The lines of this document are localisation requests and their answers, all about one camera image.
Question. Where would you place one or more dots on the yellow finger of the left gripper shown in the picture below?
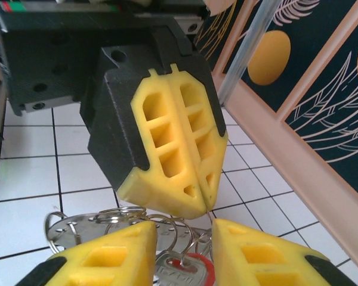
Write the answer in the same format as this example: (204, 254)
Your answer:
(119, 134)
(211, 119)

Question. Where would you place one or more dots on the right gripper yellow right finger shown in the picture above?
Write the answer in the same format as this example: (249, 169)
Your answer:
(229, 268)

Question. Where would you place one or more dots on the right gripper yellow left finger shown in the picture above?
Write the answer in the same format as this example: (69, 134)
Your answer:
(137, 259)

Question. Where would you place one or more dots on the aluminium frame post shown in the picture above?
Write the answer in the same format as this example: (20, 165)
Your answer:
(244, 50)

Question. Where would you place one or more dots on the key with red head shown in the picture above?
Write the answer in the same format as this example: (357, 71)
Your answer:
(208, 268)

